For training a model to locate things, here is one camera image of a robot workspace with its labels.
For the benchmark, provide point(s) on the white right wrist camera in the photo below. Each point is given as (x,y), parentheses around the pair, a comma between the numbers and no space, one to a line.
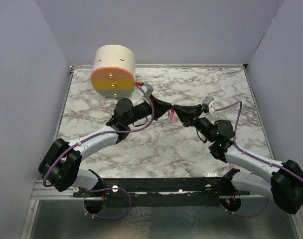
(208,105)

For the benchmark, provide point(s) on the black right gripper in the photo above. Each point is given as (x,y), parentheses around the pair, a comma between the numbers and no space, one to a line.
(188,114)

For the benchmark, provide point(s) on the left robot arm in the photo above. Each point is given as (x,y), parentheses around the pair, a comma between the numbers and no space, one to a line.
(61,164)

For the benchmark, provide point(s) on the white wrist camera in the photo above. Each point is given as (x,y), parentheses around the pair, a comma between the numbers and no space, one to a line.
(147,88)
(208,105)

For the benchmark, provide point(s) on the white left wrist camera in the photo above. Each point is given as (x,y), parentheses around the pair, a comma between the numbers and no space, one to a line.
(147,88)

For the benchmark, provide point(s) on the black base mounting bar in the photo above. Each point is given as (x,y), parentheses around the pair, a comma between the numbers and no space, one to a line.
(211,186)

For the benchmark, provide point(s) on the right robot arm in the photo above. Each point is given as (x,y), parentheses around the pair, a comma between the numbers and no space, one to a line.
(281,182)

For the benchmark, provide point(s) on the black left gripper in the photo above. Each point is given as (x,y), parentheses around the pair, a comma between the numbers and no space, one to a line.
(160,107)

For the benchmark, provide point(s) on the pink strap keyring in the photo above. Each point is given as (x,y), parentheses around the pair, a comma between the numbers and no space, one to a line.
(172,117)

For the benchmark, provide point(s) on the aluminium frame rail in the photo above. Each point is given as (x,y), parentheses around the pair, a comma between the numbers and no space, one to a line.
(39,192)

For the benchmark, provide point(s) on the round cream drawer cabinet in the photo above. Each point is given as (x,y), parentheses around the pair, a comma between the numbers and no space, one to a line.
(113,72)

